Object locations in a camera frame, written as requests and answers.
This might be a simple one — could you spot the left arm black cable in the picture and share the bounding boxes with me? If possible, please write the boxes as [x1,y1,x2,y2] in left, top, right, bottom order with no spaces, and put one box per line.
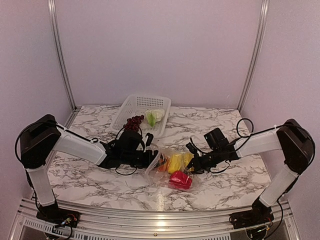
[14,119,151,177]

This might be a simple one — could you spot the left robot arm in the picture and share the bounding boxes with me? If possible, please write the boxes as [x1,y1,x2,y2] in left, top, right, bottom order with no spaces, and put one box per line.
[14,114,160,223]

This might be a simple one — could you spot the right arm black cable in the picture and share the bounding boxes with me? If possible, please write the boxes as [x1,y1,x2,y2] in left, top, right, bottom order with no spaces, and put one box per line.
[189,117,316,175]

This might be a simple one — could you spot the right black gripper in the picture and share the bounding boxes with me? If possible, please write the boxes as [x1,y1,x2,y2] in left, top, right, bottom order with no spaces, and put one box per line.
[182,147,222,174]

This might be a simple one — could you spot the fake red pepper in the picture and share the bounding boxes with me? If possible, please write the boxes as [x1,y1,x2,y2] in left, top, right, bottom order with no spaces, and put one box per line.
[169,170,193,190]

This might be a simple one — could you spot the fake white cauliflower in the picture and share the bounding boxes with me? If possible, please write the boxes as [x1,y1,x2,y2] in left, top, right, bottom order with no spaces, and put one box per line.
[144,108,165,127]

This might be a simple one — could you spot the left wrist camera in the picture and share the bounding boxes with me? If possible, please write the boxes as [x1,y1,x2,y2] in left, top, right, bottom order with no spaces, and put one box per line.
[142,132,154,152]

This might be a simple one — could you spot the clear zip top bag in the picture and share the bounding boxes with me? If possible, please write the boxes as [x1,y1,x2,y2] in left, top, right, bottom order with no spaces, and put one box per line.
[144,148,201,192]

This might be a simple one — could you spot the aluminium front rail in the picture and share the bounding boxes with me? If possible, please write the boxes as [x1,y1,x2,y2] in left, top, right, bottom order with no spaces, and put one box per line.
[8,198,302,240]

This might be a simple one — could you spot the right aluminium frame post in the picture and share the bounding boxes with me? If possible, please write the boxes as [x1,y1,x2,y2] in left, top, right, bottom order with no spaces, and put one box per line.
[237,0,270,113]

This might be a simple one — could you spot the fake purple grapes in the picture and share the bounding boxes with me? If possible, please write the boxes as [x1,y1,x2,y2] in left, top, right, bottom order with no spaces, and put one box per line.
[123,115,145,132]

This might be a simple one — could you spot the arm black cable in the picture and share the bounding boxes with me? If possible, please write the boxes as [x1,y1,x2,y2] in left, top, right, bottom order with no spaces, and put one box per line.
[189,117,316,175]
[14,119,151,177]

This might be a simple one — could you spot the white plastic basket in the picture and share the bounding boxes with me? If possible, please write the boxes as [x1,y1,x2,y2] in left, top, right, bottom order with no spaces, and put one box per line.
[109,94,172,138]

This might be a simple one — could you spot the fake orange tomato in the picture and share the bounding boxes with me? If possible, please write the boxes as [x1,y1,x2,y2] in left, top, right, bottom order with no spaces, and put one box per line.
[156,154,170,172]

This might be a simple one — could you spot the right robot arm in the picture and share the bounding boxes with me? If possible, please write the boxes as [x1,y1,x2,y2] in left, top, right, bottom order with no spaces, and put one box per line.
[186,118,316,224]

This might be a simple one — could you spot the aluminium frame post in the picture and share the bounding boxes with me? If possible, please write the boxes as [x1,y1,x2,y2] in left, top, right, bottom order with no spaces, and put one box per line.
[47,0,78,112]
[237,0,270,113]

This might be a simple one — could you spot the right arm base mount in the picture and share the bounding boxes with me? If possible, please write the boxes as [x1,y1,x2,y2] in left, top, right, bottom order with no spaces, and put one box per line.
[229,198,275,229]

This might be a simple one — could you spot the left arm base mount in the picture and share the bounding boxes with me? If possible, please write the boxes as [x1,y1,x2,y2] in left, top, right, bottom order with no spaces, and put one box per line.
[35,199,80,228]

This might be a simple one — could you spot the left aluminium frame post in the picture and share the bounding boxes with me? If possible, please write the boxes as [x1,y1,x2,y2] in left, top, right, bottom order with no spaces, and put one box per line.
[47,0,78,112]

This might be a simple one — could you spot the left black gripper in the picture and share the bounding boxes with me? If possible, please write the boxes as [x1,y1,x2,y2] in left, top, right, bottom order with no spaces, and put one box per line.
[122,150,167,170]

